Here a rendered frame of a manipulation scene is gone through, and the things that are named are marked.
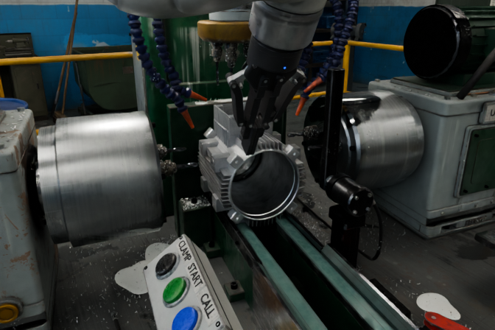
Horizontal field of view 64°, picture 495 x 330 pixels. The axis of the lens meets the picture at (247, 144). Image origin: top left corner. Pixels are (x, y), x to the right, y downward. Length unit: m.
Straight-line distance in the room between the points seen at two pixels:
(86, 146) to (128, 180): 0.09
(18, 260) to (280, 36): 0.55
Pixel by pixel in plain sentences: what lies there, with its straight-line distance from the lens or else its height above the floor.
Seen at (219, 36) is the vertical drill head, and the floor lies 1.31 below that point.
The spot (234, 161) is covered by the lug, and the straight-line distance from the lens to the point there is 0.77.
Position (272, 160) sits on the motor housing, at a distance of 0.96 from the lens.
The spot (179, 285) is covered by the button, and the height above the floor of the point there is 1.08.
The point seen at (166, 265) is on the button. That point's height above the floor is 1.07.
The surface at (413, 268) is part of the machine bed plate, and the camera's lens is 1.02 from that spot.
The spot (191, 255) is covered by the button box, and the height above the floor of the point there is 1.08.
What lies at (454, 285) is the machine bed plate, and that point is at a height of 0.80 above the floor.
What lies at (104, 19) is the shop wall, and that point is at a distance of 6.00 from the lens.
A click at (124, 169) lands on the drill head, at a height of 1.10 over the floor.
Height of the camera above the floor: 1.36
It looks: 19 degrees down
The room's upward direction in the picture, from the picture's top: straight up
